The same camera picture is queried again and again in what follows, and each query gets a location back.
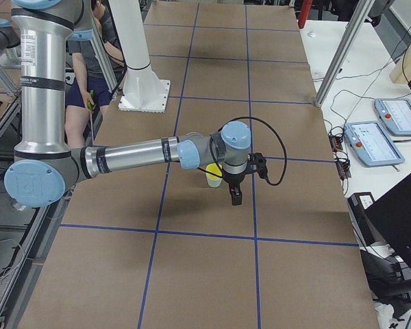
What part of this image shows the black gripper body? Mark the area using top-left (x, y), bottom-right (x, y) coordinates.
top-left (223, 171), bottom-right (246, 191)

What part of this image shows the yellow plastic cup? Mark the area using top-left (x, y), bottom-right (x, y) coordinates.
top-left (205, 163), bottom-right (223, 180)

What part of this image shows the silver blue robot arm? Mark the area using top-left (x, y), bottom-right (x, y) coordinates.
top-left (4, 1), bottom-right (254, 207)
top-left (0, 19), bottom-right (21, 55)

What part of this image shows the green plastic cup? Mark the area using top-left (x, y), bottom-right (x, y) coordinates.
top-left (206, 175), bottom-right (222, 188)

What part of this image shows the near blue teach pendant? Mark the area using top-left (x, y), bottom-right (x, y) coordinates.
top-left (344, 121), bottom-right (405, 167)

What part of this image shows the blue teach pendant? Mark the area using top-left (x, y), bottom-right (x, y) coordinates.
top-left (374, 98), bottom-right (411, 136)
top-left (344, 121), bottom-right (405, 167)

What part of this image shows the green pen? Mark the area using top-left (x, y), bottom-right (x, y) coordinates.
top-left (87, 90), bottom-right (95, 112)

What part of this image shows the seated person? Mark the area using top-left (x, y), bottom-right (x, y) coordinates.
top-left (65, 1), bottom-right (123, 149)

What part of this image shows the far blue teach pendant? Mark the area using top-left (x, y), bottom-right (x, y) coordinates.
top-left (374, 98), bottom-right (411, 136)

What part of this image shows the red cylinder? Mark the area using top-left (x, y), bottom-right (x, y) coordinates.
top-left (298, 0), bottom-right (313, 29)

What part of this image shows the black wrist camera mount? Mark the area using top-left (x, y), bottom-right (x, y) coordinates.
top-left (246, 153), bottom-right (268, 180)

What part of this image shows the black camera cable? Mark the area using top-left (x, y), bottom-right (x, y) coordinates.
top-left (197, 117), bottom-right (288, 187)

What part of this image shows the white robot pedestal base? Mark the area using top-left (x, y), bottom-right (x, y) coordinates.
top-left (110, 0), bottom-right (171, 112)

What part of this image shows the aluminium frame post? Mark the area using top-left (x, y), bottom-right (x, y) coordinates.
top-left (314, 0), bottom-right (375, 108)

